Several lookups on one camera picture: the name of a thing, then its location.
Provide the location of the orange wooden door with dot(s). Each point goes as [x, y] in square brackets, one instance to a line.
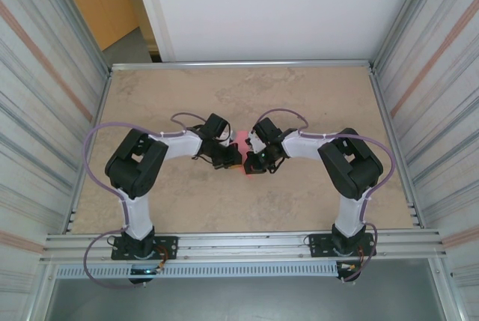
[97, 3]

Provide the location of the black controller board green light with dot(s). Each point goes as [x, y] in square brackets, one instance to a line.
[144, 272]

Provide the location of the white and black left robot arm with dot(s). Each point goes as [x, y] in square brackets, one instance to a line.
[136, 212]

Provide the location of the translucent corrugated enclosure panel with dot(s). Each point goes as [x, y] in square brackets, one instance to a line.
[37, 93]
[441, 93]

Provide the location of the wide aluminium mounting rail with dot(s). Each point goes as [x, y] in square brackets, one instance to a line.
[243, 246]

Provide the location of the narrow aluminium table edge rail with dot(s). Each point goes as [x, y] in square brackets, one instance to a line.
[396, 130]
[90, 149]
[243, 65]

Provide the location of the pink cloth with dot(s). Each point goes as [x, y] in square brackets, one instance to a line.
[241, 139]

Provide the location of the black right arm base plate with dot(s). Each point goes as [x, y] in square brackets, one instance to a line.
[318, 244]

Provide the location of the white door frame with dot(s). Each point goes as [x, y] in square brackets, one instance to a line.
[153, 10]

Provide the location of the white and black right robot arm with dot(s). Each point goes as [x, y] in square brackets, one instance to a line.
[351, 208]

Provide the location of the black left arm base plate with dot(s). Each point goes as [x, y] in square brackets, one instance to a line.
[168, 248]

